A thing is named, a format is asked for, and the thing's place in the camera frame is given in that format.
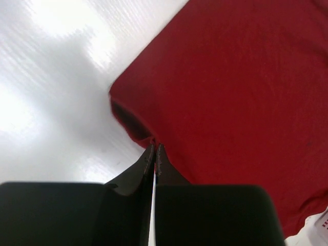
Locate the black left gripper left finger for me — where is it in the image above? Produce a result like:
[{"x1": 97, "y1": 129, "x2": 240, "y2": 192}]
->
[{"x1": 104, "y1": 144, "x2": 155, "y2": 245}]

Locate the dark red t shirt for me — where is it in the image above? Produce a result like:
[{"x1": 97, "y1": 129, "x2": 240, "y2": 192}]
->
[{"x1": 109, "y1": 1, "x2": 327, "y2": 237}]

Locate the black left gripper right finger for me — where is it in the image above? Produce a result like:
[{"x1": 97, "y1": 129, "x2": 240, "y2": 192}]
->
[{"x1": 155, "y1": 143, "x2": 192, "y2": 246}]

